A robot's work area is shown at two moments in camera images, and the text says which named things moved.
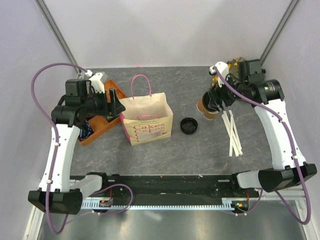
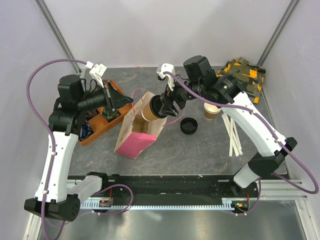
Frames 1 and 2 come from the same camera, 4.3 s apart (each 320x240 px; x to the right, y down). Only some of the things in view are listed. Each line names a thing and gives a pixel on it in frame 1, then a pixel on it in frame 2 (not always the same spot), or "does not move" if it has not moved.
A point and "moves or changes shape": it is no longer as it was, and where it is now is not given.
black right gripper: [216, 93] -> [172, 94]
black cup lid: [189, 125] does not move
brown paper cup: [200, 106] -> [146, 114]
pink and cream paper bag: [146, 117] moves or changes shape
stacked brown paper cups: [210, 116] does not move
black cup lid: [205, 100] -> [155, 105]
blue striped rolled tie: [86, 131] does not move
